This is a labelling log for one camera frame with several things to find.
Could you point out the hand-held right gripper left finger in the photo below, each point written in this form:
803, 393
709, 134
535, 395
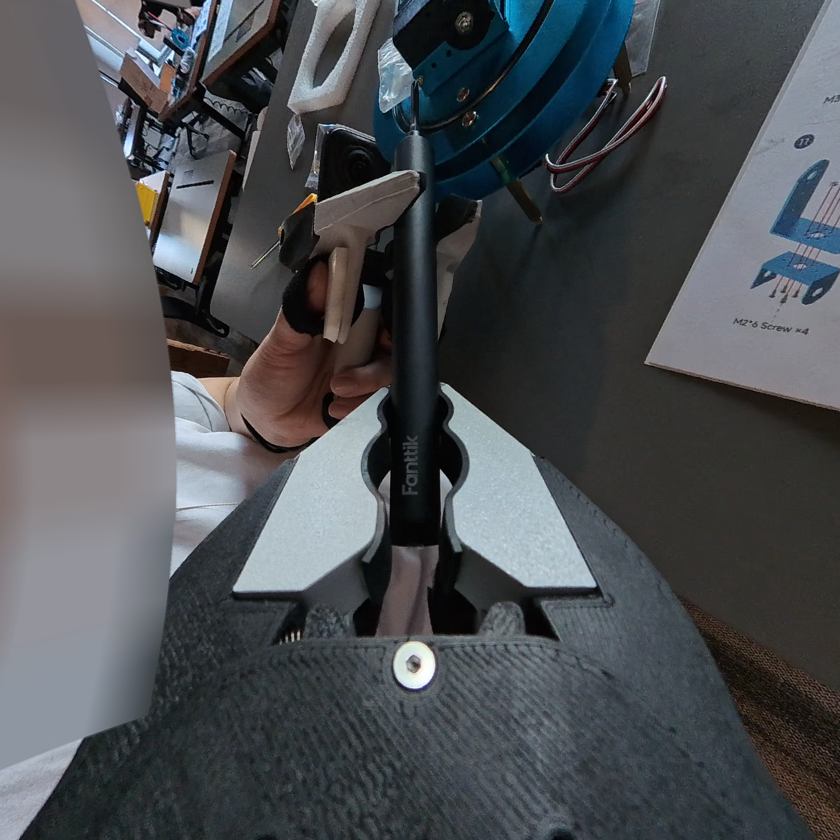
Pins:
308, 525

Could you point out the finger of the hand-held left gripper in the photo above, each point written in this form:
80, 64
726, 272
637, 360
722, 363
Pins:
361, 207
459, 262

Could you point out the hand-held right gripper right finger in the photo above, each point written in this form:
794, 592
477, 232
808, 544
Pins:
518, 518

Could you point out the black electric screwdriver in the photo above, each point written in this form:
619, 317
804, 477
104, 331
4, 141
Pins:
413, 328

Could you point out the blue toy robot base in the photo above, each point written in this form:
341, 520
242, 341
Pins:
499, 131

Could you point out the person's left hand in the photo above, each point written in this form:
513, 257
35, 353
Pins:
282, 380

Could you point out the small plastic bag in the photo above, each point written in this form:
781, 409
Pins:
296, 141

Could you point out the black wristband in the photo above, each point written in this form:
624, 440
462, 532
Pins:
262, 438

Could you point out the white topped table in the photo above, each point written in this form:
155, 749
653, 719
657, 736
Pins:
193, 216

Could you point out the wood framed table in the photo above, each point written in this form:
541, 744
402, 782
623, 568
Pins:
236, 33

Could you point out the yellow box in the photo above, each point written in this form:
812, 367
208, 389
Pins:
148, 200

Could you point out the cardboard box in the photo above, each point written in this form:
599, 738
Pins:
141, 82

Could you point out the printed instruction sheet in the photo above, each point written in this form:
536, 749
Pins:
741, 275

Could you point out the clear plastic bag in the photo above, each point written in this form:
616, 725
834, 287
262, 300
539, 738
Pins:
640, 33

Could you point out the brown fabric seat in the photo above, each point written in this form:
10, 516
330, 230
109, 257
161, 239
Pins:
787, 722

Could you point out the white foam frame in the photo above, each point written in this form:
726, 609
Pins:
315, 102

